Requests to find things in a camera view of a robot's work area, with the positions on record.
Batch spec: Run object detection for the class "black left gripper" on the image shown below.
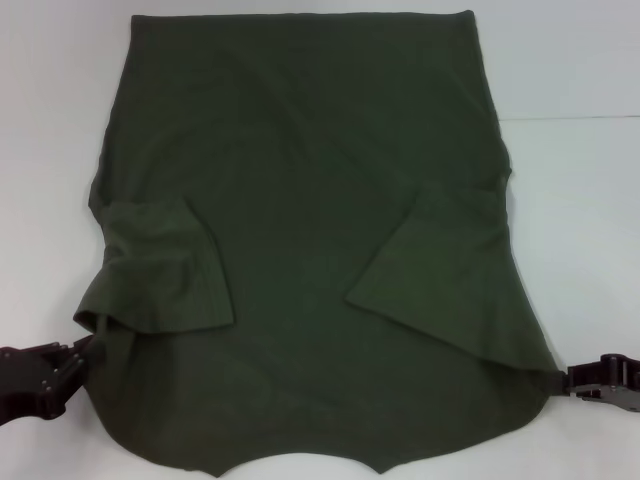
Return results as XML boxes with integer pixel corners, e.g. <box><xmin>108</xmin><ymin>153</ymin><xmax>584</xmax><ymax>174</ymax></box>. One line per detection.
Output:
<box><xmin>0</xmin><ymin>334</ymin><xmax>106</xmax><ymax>421</ymax></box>

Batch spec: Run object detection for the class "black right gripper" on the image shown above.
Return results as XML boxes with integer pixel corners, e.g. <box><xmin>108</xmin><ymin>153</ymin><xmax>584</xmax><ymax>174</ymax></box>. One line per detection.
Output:
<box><xmin>549</xmin><ymin>353</ymin><xmax>640</xmax><ymax>412</ymax></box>

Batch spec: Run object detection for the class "dark green t-shirt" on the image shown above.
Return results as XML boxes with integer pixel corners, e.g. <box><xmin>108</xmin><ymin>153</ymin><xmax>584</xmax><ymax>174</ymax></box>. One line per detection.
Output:
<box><xmin>72</xmin><ymin>8</ymin><xmax>559</xmax><ymax>476</ymax></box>

